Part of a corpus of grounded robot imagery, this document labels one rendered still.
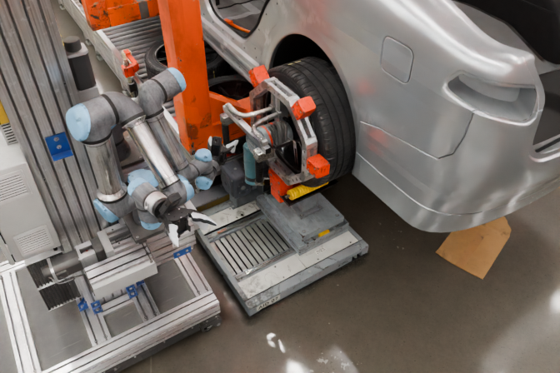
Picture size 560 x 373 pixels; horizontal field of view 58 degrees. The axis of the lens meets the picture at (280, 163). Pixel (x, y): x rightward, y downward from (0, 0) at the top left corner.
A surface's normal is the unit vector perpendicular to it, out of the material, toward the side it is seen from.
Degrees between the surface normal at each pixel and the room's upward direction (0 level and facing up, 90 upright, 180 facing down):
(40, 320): 0
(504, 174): 90
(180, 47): 90
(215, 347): 0
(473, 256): 2
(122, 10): 90
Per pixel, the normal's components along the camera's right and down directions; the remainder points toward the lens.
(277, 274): 0.00, -0.76
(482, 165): -0.14, 0.64
